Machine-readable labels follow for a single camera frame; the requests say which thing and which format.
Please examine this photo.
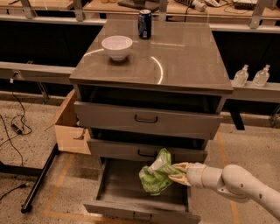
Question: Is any grey top drawer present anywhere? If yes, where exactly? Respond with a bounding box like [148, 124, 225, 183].
[74, 101, 221, 139]

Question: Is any clear pump bottle right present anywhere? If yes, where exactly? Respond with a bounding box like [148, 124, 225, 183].
[253, 65, 270, 87]

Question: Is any wooden workbench with clutter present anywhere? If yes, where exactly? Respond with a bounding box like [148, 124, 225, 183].
[0, 0, 280, 20]

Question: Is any cardboard box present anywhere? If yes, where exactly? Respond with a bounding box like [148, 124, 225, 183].
[46, 89, 90, 155]

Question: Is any grey drawer cabinet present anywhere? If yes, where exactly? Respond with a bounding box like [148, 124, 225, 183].
[68, 18, 235, 182]

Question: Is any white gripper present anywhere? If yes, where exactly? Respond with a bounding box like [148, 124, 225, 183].
[169, 162, 207, 188]

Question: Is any grey middle drawer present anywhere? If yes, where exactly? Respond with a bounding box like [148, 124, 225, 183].
[87, 138, 207, 165]

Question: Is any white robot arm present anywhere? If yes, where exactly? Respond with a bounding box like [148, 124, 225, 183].
[169, 163, 280, 221]

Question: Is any black floor cable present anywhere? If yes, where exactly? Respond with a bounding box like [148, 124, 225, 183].
[0, 71, 33, 168]

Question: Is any clear pump bottle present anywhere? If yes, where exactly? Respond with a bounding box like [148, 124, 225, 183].
[253, 65, 270, 87]
[233, 65, 249, 87]

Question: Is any grey open bottom drawer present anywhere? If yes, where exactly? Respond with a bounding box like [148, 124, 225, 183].
[84, 158, 200, 224]

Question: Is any clear pump bottle left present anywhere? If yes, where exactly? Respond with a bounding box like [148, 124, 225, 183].
[233, 65, 249, 87]

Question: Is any white ceramic bowl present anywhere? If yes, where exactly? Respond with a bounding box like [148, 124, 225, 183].
[101, 36, 133, 60]

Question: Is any grey metal shelf rail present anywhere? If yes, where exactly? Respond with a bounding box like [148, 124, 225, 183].
[0, 61, 74, 85]

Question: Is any black metal stand base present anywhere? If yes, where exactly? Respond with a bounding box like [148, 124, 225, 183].
[0, 144, 59, 214]

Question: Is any dark blue soda can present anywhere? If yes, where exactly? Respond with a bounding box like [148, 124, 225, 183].
[138, 9, 151, 39]

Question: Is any green rice chip bag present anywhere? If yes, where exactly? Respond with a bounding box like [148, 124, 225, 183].
[138, 148, 182, 196]

